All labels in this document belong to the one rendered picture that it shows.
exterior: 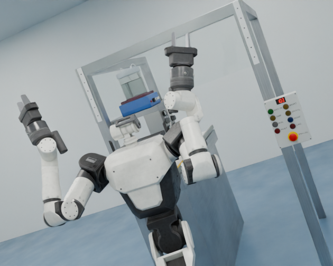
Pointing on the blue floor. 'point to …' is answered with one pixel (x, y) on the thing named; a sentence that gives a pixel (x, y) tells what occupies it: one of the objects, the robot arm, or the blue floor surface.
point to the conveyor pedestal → (212, 219)
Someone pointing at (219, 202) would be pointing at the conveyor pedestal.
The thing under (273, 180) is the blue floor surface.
